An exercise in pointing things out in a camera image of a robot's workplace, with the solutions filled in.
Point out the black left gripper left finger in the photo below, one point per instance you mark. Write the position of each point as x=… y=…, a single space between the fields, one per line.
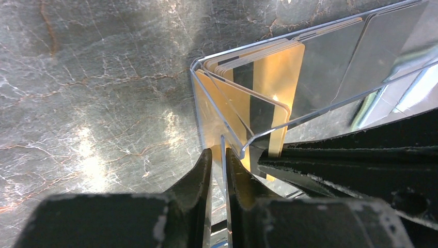
x=178 y=217

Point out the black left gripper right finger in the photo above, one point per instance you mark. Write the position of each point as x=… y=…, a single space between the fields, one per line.
x=258 y=217

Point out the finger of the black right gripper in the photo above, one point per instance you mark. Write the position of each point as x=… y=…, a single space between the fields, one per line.
x=395 y=162

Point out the clear tray with cards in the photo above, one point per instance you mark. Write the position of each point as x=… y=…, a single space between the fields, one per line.
x=321 y=68

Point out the gold striped credit card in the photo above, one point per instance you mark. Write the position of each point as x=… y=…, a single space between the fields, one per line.
x=249 y=121

